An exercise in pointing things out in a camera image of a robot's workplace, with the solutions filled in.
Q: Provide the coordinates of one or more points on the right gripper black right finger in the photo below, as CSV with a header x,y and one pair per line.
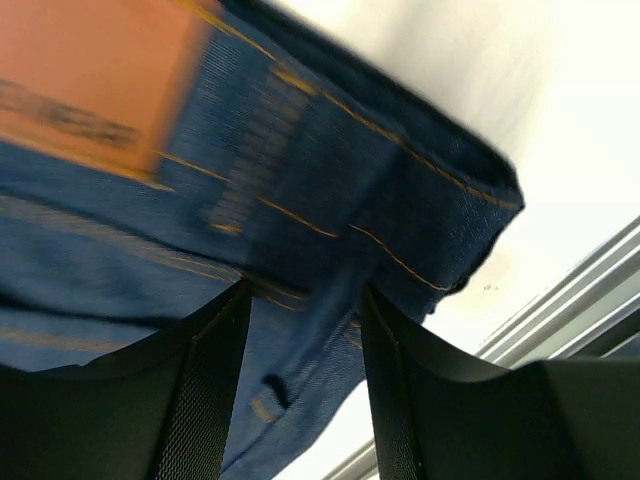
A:
x,y
441,413

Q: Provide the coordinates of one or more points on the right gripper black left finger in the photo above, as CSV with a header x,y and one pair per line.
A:
x,y
159,408

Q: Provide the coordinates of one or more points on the dark blue denim trousers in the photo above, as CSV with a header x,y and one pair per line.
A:
x,y
155,152

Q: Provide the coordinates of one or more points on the aluminium table frame rail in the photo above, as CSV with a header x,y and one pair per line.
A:
x,y
592,313

